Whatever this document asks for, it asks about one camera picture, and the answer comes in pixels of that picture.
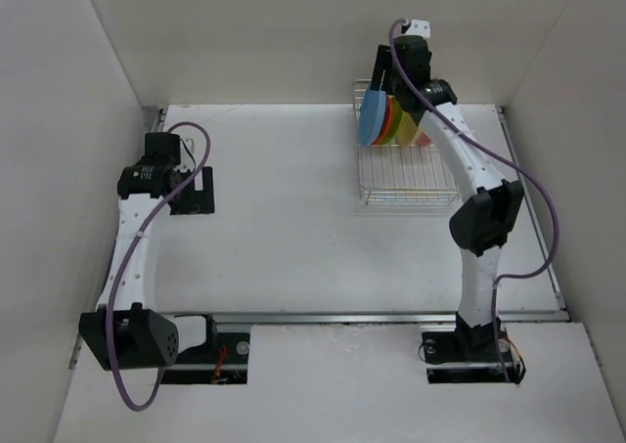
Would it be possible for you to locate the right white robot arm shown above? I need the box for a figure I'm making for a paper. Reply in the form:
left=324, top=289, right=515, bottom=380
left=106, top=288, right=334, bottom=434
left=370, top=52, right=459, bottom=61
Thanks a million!
left=371, top=35, right=524, bottom=359

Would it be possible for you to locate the aluminium table rail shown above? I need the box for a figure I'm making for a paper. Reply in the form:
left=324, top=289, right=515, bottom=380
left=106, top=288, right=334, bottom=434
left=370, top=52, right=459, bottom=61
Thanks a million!
left=67, top=105, right=571, bottom=371

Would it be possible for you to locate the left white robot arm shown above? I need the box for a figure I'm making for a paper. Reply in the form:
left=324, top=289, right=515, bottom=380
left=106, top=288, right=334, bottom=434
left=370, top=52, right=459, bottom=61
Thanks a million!
left=79, top=132, right=219, bottom=371

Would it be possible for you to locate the green plastic plate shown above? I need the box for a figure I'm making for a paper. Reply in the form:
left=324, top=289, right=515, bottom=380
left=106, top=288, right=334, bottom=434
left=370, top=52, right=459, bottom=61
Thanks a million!
left=377, top=111, right=415, bottom=146

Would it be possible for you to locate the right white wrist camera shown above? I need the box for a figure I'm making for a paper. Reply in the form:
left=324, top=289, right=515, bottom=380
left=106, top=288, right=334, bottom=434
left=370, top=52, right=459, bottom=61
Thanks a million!
left=400, top=19, right=431, bottom=39

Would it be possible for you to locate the pink plastic plate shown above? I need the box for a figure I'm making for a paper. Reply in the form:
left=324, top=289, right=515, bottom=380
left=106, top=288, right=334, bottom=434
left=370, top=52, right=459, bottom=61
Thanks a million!
left=414, top=128, right=431, bottom=147

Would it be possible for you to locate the yellow plastic plate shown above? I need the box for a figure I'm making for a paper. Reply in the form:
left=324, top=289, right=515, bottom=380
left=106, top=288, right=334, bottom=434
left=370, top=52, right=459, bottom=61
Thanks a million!
left=395, top=116, right=419, bottom=147

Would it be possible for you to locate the blue plastic plate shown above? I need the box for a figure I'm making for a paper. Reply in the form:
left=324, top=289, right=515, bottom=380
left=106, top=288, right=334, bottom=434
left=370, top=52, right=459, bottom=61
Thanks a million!
left=358, top=88, right=386, bottom=146

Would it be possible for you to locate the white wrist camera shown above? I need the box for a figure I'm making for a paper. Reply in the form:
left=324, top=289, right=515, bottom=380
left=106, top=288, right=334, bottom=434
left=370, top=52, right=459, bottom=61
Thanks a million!
left=400, top=19, right=431, bottom=39
left=180, top=138, right=195, bottom=158

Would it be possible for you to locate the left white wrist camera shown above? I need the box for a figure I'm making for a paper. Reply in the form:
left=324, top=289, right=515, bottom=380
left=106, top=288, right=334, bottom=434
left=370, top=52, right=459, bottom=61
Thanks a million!
left=180, top=138, right=195, bottom=158

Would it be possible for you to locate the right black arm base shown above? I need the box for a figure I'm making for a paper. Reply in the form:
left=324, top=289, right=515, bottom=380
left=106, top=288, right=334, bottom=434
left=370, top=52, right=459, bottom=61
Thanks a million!
left=418, top=325, right=527, bottom=385

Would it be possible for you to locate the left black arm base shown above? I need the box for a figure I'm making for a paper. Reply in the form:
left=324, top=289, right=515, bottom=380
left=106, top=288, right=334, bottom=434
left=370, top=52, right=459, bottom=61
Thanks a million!
left=161, top=332, right=250, bottom=385

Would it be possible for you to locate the orange plastic plate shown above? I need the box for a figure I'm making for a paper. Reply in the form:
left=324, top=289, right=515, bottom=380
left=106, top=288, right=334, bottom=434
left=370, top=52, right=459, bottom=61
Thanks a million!
left=373, top=96, right=403, bottom=146

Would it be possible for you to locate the metal wire dish rack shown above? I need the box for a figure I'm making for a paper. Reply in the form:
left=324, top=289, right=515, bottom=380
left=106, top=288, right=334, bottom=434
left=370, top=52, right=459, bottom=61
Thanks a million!
left=350, top=79, right=464, bottom=205

